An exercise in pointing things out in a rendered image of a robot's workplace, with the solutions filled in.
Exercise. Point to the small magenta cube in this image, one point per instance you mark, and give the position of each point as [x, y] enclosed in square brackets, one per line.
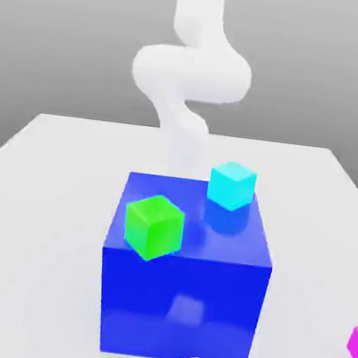
[355, 344]

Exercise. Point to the small cyan cube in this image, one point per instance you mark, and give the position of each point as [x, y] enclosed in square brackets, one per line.
[232, 185]

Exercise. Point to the large blue box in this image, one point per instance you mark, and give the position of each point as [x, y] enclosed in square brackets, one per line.
[184, 293]

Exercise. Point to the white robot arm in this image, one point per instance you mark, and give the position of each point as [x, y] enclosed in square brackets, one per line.
[192, 73]

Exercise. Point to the small green cube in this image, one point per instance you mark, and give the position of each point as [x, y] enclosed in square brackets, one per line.
[154, 226]

